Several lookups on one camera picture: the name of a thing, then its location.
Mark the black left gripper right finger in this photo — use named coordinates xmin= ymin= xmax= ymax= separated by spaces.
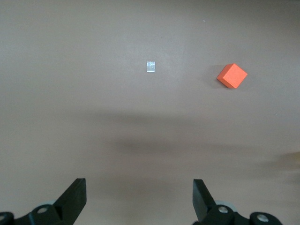
xmin=192 ymin=179 xmax=282 ymax=225

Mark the orange wooden block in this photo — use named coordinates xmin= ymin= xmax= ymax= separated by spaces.
xmin=216 ymin=63 xmax=248 ymax=90

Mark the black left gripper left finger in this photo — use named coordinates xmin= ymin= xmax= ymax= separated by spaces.
xmin=0 ymin=178 xmax=87 ymax=225

